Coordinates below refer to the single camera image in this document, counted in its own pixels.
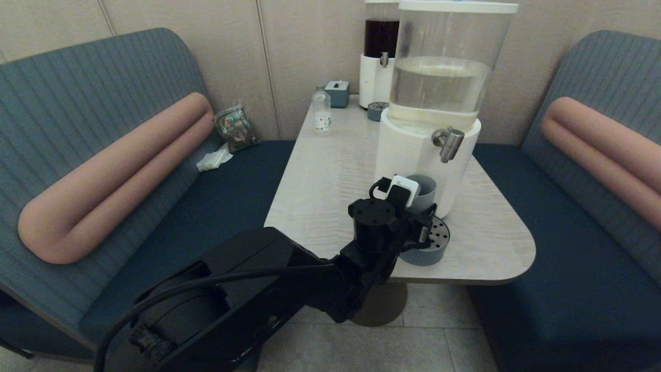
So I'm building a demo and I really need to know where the steel water dispenser tap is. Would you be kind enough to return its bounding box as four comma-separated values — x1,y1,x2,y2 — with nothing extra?
432,126,465,164

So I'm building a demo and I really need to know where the crumpled white tissue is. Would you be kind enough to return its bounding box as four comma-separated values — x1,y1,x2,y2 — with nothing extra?
196,144,234,172

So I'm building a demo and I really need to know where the dark beverage dispenser white base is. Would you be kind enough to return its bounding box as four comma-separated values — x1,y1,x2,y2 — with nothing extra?
359,0,401,110

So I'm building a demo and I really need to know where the large blue round drip tray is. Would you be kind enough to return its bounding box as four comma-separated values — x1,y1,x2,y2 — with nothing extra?
400,214,451,267

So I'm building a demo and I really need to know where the clear water dispenser white base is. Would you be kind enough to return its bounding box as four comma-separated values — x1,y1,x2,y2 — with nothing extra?
373,2,519,219

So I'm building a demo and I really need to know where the printed snack bag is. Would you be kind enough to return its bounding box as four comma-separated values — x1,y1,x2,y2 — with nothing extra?
213,105,260,154

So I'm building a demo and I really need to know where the blue-grey tissue box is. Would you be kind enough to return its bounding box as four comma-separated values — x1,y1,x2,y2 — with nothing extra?
325,80,351,109

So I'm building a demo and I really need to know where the blue upholstered booth sofa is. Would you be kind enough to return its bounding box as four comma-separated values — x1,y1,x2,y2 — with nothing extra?
467,30,661,372
0,27,297,362

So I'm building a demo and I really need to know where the grey plastic cup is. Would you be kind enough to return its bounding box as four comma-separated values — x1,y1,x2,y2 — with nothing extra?
412,174,438,214

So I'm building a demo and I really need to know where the clear plastic bottle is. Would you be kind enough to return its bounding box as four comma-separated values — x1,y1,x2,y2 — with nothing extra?
312,85,332,136

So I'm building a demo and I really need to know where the pink bolster cushion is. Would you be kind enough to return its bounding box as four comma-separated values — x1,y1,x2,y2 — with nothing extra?
540,97,661,233
17,92,214,265

